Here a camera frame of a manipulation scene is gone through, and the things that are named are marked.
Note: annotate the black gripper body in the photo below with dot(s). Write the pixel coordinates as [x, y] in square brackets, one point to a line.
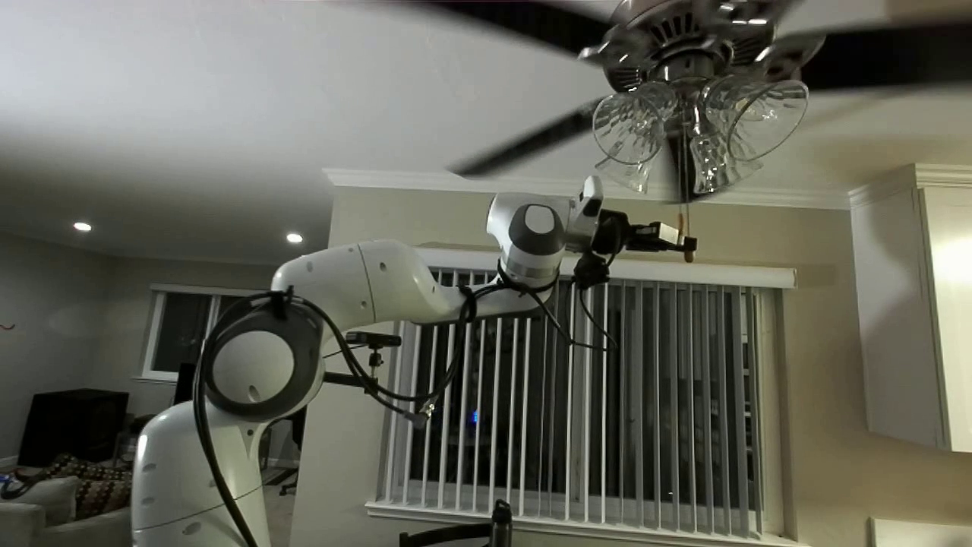
[615, 231]

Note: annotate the sofa with patterned pillows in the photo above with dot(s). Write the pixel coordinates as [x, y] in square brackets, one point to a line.
[64, 506]

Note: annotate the small side window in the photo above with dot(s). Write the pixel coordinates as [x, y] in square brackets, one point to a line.
[180, 322]

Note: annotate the recessed ceiling light right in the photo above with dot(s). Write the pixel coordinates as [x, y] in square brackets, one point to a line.
[293, 239]

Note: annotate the dark television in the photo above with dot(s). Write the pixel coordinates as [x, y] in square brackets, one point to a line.
[71, 423]

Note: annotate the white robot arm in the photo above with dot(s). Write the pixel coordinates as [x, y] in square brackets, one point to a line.
[200, 475]

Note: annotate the white upper wall cabinet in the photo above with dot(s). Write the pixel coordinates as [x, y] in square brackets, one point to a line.
[913, 258]

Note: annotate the ceiling fan with glass lamps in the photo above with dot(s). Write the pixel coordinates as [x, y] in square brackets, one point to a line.
[706, 83]

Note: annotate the white vertical window blinds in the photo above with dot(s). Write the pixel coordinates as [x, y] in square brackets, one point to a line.
[637, 406]

